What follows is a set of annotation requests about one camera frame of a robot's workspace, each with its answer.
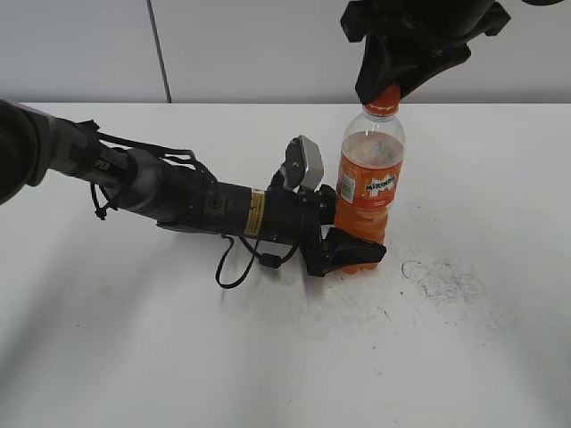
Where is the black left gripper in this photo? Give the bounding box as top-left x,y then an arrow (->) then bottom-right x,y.
262,185 -> 386,275

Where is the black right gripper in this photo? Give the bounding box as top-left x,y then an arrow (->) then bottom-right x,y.
340,0 -> 510,104

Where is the orange bottle cap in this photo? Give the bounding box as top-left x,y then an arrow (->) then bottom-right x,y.
364,85 -> 401,117

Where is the orange Mirinda soda bottle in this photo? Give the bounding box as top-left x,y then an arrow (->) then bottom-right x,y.
335,103 -> 407,274

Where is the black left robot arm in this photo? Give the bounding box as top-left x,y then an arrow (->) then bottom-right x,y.
1,101 -> 386,276

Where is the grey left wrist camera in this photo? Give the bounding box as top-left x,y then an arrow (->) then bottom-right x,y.
279,135 -> 324,191

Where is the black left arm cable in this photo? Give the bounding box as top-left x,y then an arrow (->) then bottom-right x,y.
216,234 -> 300,290

